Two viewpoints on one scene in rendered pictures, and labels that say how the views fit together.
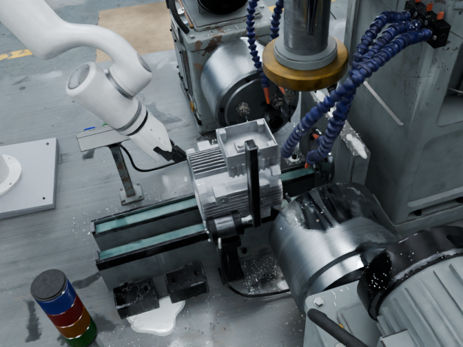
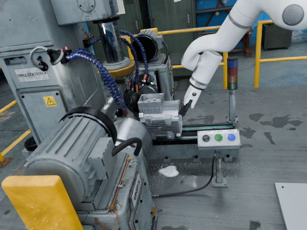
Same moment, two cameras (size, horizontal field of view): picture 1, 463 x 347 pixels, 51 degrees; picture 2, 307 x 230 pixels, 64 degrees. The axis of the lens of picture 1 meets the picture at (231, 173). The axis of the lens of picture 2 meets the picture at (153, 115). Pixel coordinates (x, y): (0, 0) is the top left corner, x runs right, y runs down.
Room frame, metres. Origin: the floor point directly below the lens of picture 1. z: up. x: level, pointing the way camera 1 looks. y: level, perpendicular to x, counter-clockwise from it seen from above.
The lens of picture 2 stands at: (1.86, 0.45, 1.67)
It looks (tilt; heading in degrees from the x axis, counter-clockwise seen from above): 29 degrees down; 205
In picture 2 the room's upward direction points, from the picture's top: 10 degrees counter-clockwise
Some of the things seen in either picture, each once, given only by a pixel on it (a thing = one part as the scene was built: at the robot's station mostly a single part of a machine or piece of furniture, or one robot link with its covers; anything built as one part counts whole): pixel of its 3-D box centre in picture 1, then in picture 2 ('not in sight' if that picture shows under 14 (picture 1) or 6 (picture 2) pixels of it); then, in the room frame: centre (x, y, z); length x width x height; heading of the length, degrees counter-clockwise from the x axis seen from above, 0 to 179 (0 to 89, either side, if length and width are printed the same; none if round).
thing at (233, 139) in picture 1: (247, 148); (151, 103); (0.83, -0.04, 1.11); 0.12 x 0.11 x 0.07; 101
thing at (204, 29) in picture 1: (222, 54); (103, 216); (1.43, -0.01, 0.99); 0.35 x 0.31 x 0.37; 12
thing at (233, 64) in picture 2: (54, 292); (232, 62); (0.44, 0.32, 1.19); 0.06 x 0.06 x 0.04
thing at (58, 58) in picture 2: not in sight; (48, 59); (1.13, -0.31, 1.46); 0.18 x 0.11 x 0.13; 102
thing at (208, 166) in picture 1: (233, 178); (161, 119); (0.82, 0.00, 1.01); 0.20 x 0.19 x 0.19; 101
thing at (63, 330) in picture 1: (70, 317); (232, 77); (0.44, 0.32, 1.10); 0.06 x 0.06 x 0.04
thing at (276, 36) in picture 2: not in sight; (277, 28); (-3.93, 0.83, 0.41); 0.52 x 0.47 x 0.82; 98
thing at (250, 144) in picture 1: (253, 186); (160, 90); (0.69, -0.04, 1.12); 0.04 x 0.03 x 0.26; 102
